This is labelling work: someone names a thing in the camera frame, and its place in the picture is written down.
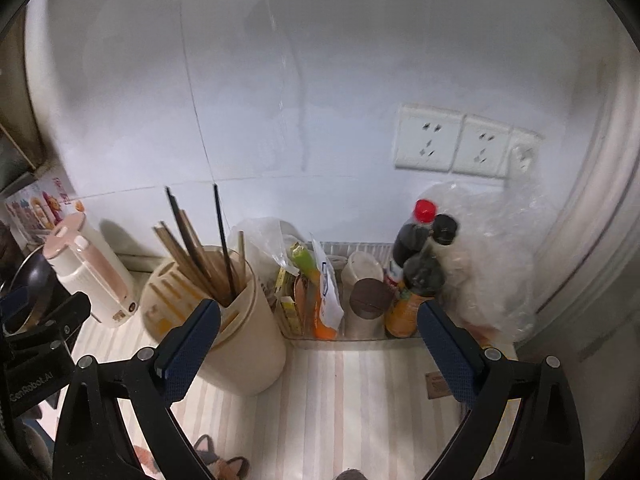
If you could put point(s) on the striped table mat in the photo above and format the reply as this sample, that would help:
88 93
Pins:
330 411

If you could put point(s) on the clear plastic bag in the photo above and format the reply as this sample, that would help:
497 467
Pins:
491 265

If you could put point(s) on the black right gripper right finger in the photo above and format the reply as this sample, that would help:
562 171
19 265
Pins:
545 441

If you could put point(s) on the beige utensil holder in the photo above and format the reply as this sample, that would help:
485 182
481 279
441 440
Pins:
249 353

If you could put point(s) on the white pink kettle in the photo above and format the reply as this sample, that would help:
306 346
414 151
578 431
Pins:
84 262

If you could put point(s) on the black-capped bottle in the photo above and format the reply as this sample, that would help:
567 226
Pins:
439 245

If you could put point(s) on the red-capped dark sauce bottle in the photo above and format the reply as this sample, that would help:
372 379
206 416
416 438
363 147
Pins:
410 239

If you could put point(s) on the brown-lidded jar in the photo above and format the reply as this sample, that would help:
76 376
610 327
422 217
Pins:
368 301

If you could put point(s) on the orange white snack packet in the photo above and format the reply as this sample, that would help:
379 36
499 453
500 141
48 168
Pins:
328 312

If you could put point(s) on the long dark chopstick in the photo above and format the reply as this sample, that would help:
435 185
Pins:
223 242

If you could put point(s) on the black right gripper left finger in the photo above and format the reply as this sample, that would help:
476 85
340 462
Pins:
92 441

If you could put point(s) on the orange-labelled sauce bottle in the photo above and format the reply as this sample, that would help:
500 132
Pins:
423 279

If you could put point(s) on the clear plastic storage bin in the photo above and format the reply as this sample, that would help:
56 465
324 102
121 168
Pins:
294 295

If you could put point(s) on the white wall socket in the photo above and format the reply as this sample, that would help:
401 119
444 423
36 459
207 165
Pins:
426 138
481 147

